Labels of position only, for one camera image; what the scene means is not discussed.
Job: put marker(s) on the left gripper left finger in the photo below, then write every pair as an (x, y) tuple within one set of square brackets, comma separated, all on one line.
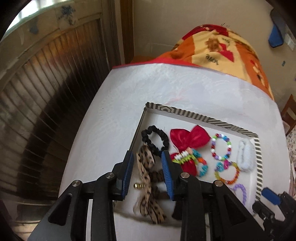
[(123, 172)]

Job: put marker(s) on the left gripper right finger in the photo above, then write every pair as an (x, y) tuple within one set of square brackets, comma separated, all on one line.
[(171, 171)]

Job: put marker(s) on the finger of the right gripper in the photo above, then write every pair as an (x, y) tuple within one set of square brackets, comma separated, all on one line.
[(263, 211), (271, 196)]

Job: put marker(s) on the red satin bow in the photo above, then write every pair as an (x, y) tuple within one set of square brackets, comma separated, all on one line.
[(187, 144)]

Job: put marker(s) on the leopard print ribbon bow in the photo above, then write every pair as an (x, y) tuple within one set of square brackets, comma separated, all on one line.
[(146, 204)]

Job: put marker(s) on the black ruffled scrunchie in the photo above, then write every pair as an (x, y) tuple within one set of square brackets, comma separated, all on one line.
[(156, 139)]

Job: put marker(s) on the black velvet hair band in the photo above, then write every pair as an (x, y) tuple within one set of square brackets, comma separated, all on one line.
[(168, 222)]

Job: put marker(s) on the striped shallow cardboard tray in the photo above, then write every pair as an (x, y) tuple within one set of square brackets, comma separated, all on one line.
[(233, 154)]

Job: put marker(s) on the floral fabric bedding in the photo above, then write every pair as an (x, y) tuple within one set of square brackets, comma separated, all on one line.
[(291, 150)]

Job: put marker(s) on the wooden chair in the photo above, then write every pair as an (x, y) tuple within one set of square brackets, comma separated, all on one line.
[(288, 115)]

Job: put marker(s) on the dark wooden slatted door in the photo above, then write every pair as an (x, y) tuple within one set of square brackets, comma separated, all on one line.
[(42, 107)]

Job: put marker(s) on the orange patterned blanket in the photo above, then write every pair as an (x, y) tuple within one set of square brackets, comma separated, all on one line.
[(217, 48)]

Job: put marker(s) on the blue grey hanging cloth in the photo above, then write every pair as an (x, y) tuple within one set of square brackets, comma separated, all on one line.
[(277, 36)]

